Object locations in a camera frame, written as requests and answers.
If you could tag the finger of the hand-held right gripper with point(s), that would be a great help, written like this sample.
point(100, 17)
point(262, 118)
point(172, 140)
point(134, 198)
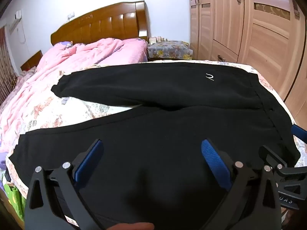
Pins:
point(297, 132)
point(273, 155)

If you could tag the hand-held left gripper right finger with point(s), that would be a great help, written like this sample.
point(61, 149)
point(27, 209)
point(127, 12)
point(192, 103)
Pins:
point(215, 163)

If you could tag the nightstand with floral cloth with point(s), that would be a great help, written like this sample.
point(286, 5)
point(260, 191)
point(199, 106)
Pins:
point(168, 50)

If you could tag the person's left hand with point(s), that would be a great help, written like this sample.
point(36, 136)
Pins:
point(132, 226)

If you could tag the pink quilt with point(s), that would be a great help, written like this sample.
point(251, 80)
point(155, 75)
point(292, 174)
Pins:
point(48, 76)

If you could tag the small bottles on nightstand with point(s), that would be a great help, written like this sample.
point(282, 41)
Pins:
point(157, 39)

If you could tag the floral bed sheet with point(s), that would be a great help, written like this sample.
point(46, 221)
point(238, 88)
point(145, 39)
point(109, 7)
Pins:
point(79, 110)

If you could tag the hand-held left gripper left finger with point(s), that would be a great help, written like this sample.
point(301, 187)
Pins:
point(84, 164)

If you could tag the black pants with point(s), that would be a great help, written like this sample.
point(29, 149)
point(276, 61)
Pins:
point(156, 148)

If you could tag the wall socket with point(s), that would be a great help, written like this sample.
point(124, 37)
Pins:
point(71, 15)

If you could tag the wooden headboard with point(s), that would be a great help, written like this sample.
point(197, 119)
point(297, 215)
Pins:
point(103, 22)

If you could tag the green printed bag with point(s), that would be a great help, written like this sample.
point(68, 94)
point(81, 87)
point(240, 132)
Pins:
point(13, 198)

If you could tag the dark wooden nightstand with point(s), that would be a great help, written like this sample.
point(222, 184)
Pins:
point(32, 60)

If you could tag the wooden wardrobe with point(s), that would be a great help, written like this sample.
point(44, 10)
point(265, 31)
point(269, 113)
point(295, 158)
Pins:
point(251, 40)

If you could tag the white air conditioner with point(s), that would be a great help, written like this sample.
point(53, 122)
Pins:
point(16, 25)

